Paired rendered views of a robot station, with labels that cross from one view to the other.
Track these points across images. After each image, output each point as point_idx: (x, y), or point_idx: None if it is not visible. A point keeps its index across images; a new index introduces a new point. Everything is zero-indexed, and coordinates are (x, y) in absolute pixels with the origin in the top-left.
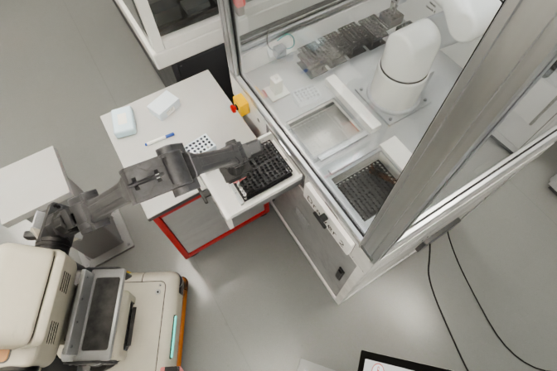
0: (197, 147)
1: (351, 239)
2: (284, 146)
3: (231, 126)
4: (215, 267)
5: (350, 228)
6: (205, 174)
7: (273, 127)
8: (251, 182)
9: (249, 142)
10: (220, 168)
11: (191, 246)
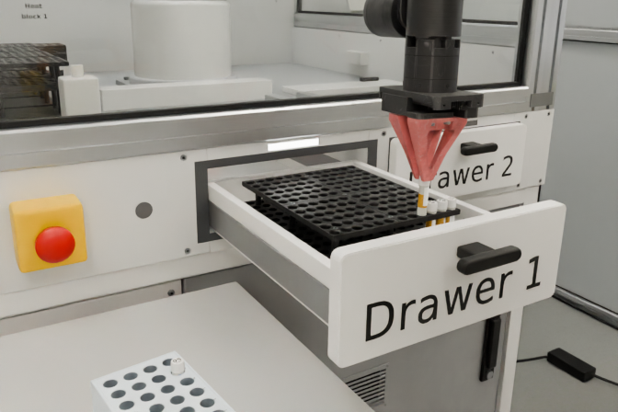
0: (169, 402)
1: (513, 123)
2: (296, 131)
3: (70, 349)
4: None
5: (506, 90)
6: (404, 233)
7: (244, 116)
8: (401, 200)
9: None
10: (439, 96)
11: None
